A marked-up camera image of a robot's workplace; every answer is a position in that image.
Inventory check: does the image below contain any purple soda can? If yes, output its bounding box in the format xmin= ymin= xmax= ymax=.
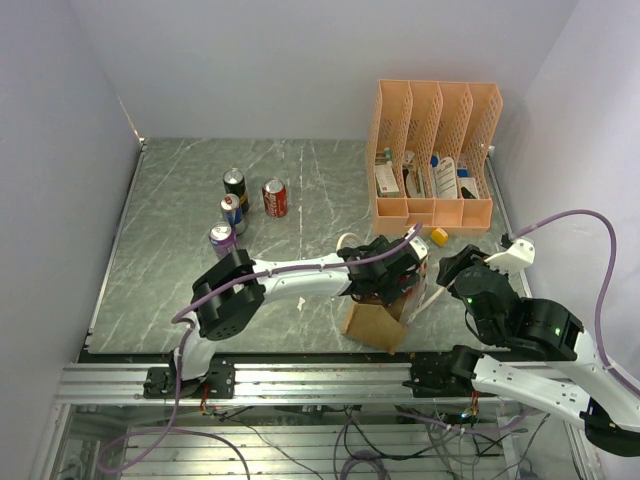
xmin=208 ymin=222 xmax=238 ymax=260

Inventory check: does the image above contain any red white box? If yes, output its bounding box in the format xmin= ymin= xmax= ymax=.
xmin=374 ymin=163 xmax=401 ymax=198

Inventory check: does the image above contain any black beverage can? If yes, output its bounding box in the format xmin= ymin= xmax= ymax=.
xmin=223 ymin=168 xmax=250 ymax=214

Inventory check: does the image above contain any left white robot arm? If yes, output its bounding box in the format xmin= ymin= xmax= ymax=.
xmin=168 ymin=233 xmax=429 ymax=397

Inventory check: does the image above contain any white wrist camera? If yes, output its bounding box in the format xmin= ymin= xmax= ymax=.
xmin=484 ymin=238 xmax=536 ymax=273
xmin=408 ymin=236 xmax=429 ymax=262

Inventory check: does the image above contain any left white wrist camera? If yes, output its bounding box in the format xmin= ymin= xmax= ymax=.
xmin=408 ymin=236 xmax=429 ymax=262

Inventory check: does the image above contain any red tab energy can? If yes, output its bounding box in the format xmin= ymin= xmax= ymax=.
xmin=220 ymin=193 xmax=246 ymax=235

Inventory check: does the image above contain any purple cable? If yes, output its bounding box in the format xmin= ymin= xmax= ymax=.
xmin=94 ymin=222 xmax=425 ymax=476
xmin=514 ymin=207 xmax=640 ymax=396

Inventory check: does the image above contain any brown canvas bag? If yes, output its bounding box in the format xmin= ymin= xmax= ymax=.
xmin=341 ymin=255 xmax=444 ymax=354

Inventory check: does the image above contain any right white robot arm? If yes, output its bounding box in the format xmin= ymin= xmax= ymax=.
xmin=436 ymin=239 xmax=639 ymax=457

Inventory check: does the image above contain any aluminium frame rail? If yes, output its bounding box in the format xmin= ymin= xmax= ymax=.
xmin=54 ymin=352 xmax=576 ymax=407

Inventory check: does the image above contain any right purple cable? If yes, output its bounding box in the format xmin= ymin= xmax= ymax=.
xmin=514 ymin=207 xmax=640 ymax=396

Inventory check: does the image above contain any white striped package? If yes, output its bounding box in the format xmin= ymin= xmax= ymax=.
xmin=432 ymin=157 xmax=458 ymax=200

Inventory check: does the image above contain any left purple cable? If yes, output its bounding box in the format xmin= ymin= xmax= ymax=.
xmin=94 ymin=222 xmax=425 ymax=476

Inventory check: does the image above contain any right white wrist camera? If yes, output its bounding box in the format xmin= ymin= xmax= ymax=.
xmin=484 ymin=238 xmax=536 ymax=273

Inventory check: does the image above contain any orange file organizer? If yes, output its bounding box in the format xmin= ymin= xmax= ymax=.
xmin=365 ymin=79 xmax=503 ymax=235

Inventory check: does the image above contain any red cola can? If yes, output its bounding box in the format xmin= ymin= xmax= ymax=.
xmin=262 ymin=178 xmax=288 ymax=218

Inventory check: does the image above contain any small yellow block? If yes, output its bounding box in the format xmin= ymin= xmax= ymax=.
xmin=430 ymin=228 xmax=449 ymax=247

